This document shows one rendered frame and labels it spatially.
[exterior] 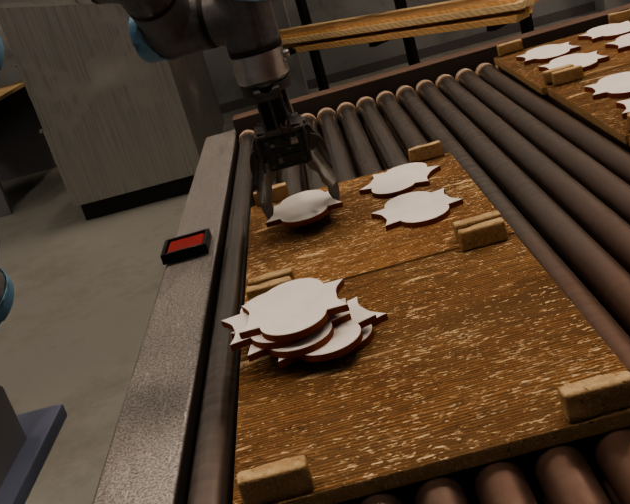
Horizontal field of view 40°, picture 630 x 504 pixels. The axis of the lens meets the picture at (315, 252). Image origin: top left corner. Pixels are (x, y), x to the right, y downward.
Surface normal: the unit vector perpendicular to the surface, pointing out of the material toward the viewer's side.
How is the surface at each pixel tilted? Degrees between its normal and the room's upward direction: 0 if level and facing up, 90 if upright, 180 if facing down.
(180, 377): 0
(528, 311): 0
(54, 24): 90
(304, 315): 0
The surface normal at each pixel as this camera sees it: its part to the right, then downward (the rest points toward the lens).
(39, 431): -0.26, -0.90
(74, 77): 0.00, 0.36
